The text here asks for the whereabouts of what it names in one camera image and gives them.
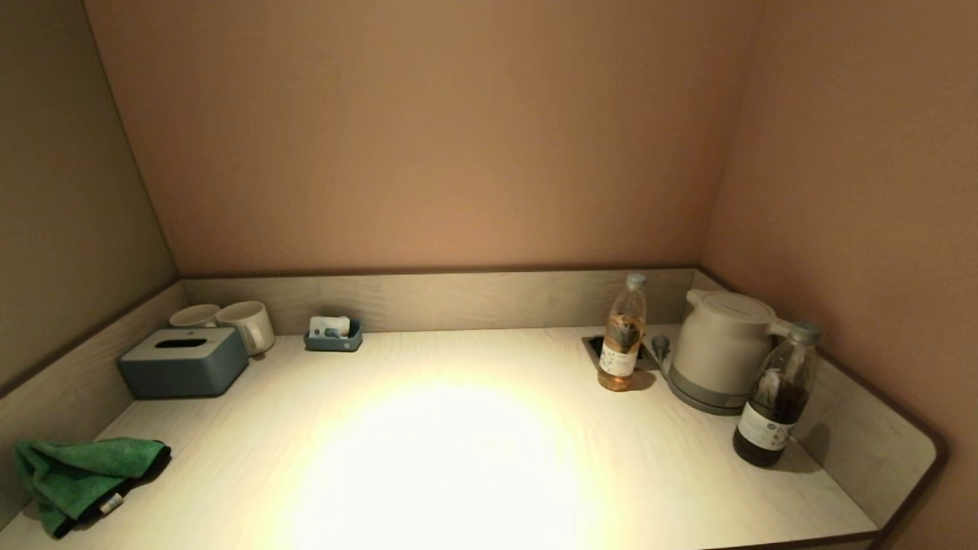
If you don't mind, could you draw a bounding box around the green microfiber cloth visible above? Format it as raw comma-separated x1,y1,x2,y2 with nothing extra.
14,437,172,539

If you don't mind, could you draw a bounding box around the wooden desk rear upstand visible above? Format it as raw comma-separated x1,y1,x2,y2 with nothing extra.
180,267,698,337

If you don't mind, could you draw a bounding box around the recessed black socket box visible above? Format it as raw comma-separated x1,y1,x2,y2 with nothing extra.
582,334,659,373

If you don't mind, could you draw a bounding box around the plastic bottle of light tea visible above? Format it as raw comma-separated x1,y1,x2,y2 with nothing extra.
597,273,649,392

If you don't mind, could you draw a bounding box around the small blue sachet tray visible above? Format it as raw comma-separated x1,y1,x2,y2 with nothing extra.
304,318,364,353

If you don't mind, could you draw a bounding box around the white electric kettle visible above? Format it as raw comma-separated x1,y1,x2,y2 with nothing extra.
669,288,795,398

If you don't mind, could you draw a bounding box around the white ceramic mug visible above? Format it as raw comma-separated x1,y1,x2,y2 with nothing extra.
215,300,276,357
169,303,222,330

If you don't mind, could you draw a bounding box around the grey kettle base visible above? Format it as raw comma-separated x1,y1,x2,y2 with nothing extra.
666,374,753,417

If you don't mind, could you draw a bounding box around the plastic bottle of dark tea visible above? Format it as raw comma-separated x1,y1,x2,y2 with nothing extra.
732,321,824,468

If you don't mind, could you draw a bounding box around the blue-grey tissue box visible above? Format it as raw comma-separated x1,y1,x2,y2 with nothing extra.
118,327,250,400

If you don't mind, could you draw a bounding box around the rounded wooden desk side panel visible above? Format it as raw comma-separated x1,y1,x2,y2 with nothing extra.
691,267,948,529

